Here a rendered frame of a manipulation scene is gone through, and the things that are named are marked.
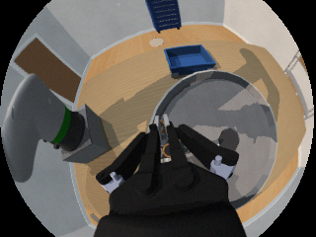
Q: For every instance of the blue plastic crate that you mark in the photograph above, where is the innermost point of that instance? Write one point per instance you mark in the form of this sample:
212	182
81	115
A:
195	56

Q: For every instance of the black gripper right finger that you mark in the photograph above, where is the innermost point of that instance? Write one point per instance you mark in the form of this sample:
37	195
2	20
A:
216	159

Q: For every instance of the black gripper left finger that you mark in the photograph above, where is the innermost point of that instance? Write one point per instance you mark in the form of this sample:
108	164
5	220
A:
127	162

